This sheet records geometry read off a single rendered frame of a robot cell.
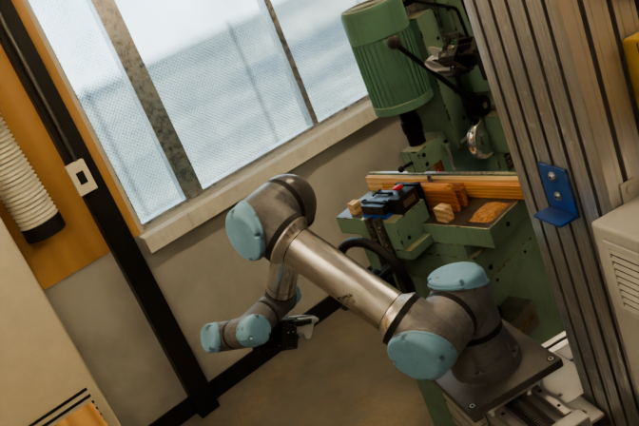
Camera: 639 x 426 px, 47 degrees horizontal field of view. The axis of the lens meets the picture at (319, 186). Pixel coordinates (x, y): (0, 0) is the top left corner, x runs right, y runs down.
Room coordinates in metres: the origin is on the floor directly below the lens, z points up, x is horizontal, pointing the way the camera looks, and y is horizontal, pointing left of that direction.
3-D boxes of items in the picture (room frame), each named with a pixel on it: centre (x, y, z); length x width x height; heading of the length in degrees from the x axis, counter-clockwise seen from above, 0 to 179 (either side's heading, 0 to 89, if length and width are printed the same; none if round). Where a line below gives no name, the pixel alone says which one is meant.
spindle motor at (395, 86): (2.06, -0.32, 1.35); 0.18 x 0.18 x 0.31
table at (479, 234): (1.99, -0.23, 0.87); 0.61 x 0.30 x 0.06; 36
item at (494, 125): (2.04, -0.56, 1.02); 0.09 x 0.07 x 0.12; 36
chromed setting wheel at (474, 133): (2.04, -0.50, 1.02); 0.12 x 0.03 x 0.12; 126
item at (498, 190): (1.98, -0.37, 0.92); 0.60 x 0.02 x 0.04; 36
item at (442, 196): (1.98, -0.27, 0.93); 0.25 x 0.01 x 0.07; 36
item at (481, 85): (2.06, -0.58, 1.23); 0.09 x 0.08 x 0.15; 126
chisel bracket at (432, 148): (2.07, -0.33, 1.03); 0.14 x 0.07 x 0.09; 126
